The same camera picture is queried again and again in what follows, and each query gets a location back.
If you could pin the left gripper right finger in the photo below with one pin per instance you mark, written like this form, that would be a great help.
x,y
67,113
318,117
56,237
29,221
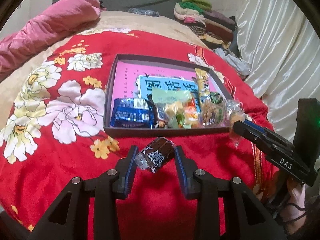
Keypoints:
x,y
226,209

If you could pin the orange snack packet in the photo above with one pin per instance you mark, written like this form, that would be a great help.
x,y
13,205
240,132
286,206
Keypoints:
x,y
191,115

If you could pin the blue cookie packet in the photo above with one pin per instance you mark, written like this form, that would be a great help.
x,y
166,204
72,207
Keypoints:
x,y
132,113

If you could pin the pink quilt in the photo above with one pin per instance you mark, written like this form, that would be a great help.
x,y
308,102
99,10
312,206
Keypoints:
x,y
55,23

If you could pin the white satin curtain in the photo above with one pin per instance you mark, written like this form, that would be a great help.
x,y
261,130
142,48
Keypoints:
x,y
280,44

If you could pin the person right hand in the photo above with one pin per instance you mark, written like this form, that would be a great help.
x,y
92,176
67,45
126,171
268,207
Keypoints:
x,y
293,213

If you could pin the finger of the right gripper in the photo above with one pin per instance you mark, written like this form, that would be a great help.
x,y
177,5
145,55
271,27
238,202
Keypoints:
x,y
253,125
267,141

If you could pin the folded clothes stack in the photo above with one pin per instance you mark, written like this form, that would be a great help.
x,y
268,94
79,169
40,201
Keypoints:
x,y
210,26

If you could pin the green foil candy packet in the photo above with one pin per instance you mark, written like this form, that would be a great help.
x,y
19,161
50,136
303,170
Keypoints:
x,y
216,98

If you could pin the dark patterned cloth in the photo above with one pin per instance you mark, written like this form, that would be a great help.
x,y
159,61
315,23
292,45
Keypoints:
x,y
145,12

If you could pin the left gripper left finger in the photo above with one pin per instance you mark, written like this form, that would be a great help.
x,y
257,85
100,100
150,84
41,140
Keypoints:
x,y
67,216

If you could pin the clear nut pastry packet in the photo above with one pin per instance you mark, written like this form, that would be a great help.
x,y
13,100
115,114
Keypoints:
x,y
212,114

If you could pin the grey clothes pile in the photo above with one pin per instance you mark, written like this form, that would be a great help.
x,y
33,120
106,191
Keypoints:
x,y
242,68

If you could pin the pink blue book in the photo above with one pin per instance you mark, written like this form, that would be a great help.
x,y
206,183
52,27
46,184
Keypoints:
x,y
134,79

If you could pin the yellow cartoon snack stick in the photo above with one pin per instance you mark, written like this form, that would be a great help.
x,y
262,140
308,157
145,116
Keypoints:
x,y
203,86

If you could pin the green clear pastry packet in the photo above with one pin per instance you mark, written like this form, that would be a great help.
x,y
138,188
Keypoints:
x,y
172,101

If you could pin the dark candy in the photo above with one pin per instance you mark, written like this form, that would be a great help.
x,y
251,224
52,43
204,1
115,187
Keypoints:
x,y
156,154

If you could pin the dark shallow box tray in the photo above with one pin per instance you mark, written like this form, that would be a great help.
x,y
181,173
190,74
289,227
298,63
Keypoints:
x,y
215,85

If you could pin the Snickers bar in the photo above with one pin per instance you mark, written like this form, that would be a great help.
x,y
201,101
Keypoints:
x,y
161,119

